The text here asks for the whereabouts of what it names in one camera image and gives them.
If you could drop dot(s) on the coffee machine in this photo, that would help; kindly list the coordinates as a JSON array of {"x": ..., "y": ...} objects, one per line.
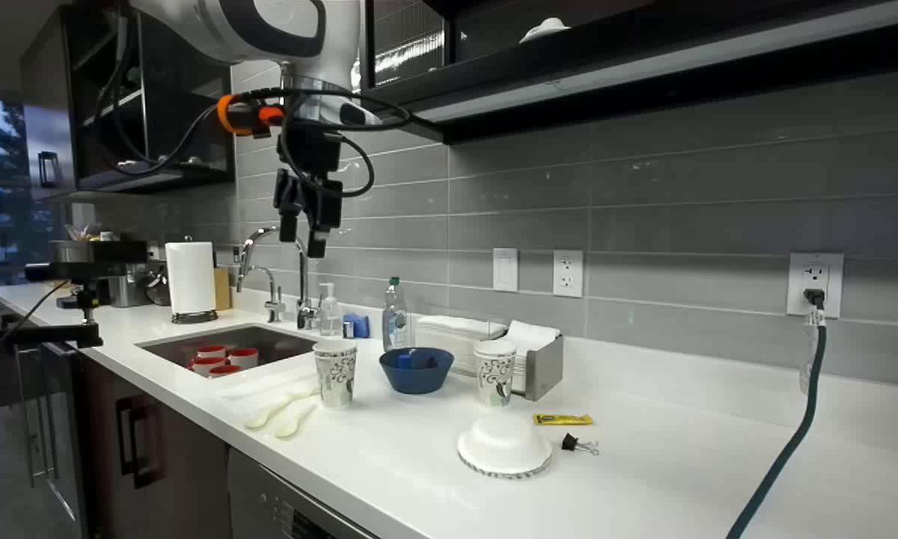
[{"x": 110, "y": 265}]

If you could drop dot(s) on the small chrome faucet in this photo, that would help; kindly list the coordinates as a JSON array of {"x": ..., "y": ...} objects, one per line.
[{"x": 273, "y": 301}]

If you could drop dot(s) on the blue bowl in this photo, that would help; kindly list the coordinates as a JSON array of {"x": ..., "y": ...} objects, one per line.
[{"x": 418, "y": 373}]

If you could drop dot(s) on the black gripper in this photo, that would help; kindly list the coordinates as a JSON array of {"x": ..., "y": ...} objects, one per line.
[{"x": 315, "y": 159}]

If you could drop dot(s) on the white paper towel roll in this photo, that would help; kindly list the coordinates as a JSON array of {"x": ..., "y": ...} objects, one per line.
[{"x": 191, "y": 280}]

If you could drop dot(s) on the clear soap dispenser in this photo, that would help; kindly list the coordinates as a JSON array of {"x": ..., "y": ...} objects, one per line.
[{"x": 332, "y": 314}]

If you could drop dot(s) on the white blank wall plate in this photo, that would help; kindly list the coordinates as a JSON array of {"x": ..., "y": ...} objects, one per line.
[{"x": 505, "y": 271}]

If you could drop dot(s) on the plastic bottle green cap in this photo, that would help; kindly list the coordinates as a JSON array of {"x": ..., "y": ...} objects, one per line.
[{"x": 398, "y": 320}]

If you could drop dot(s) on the yellow sauce packet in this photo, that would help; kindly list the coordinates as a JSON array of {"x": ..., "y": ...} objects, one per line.
[{"x": 564, "y": 419}]

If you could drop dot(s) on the dark open wall shelf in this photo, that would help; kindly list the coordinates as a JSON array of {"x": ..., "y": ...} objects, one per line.
[{"x": 169, "y": 90}]

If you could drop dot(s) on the tall chrome faucet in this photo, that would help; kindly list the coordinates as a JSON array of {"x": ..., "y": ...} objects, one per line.
[{"x": 302, "y": 289}]

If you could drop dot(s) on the patterned paper cup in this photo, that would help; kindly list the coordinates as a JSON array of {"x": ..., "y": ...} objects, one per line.
[
  {"x": 336, "y": 379},
  {"x": 496, "y": 379}
]

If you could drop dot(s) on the blue sponge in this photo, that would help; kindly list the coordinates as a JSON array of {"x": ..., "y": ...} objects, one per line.
[{"x": 359, "y": 325}]

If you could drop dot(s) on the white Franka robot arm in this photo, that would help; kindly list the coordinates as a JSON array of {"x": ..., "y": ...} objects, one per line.
[{"x": 198, "y": 24}]

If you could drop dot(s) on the white wall outlet with plug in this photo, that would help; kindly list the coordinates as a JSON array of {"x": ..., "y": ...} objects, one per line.
[{"x": 817, "y": 271}]

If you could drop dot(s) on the dark overhead cabinet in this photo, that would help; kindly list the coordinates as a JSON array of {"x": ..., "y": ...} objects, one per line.
[{"x": 670, "y": 60}]

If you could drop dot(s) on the red cup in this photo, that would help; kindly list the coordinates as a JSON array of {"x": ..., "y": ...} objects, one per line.
[
  {"x": 212, "y": 352},
  {"x": 245, "y": 353},
  {"x": 206, "y": 367}
]

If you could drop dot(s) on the steel kitchen sink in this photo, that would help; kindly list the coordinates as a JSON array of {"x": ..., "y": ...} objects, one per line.
[{"x": 270, "y": 344}]

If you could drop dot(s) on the white ribbed lid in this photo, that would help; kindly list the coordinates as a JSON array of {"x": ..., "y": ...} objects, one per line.
[{"x": 505, "y": 443}]

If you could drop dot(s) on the white plastic spoon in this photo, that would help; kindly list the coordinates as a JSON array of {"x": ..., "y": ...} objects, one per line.
[
  {"x": 297, "y": 419},
  {"x": 269, "y": 413}
]

